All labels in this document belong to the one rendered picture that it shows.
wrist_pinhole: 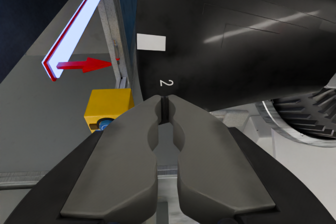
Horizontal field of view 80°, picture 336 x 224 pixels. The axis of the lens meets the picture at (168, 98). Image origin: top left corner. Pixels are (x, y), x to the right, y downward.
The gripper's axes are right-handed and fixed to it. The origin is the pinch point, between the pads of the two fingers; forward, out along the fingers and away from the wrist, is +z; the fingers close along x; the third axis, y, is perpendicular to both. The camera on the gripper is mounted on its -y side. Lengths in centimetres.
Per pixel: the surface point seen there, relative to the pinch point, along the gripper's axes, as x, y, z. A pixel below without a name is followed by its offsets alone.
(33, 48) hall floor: -96, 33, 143
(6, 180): -65, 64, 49
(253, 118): 36, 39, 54
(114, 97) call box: -11.5, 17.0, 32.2
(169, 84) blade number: 0.8, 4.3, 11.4
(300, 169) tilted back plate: 28.9, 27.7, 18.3
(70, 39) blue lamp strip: -11.5, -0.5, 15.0
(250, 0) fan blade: 8.5, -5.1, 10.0
